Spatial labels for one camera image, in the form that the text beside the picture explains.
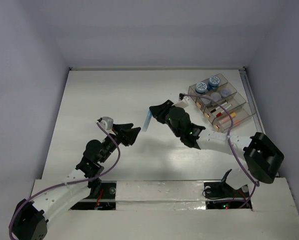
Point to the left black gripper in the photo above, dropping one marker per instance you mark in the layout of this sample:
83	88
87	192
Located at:
120	134

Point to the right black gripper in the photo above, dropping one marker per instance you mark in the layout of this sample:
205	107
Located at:
159	110

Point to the blue pencil shaped highlighter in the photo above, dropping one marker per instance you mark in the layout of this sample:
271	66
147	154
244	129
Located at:
147	121

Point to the blue lidded jar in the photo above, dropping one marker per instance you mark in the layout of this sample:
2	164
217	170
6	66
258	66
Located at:
201	88
213	82

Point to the clear purple clip jar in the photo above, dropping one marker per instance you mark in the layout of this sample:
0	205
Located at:
215	96

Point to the pink pencil shaped highlighter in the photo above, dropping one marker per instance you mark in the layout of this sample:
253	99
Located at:
227	118

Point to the black capped white marker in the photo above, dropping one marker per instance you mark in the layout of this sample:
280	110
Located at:
218	107

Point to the red capped white marker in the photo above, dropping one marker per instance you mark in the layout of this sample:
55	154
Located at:
224	110

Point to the clear pencil shaped eraser case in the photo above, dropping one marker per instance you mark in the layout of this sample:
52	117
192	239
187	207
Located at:
236	122

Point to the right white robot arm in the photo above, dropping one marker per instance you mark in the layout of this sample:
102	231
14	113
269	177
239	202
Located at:
258	158

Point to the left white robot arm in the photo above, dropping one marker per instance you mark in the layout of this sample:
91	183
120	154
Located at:
32	215

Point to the clear tiered organizer box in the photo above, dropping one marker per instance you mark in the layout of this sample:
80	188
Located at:
220	102

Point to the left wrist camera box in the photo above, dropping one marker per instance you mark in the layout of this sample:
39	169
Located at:
106	123

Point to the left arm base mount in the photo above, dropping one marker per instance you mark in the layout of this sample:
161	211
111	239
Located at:
104	200

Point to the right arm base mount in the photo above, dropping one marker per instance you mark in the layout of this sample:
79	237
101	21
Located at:
220	196

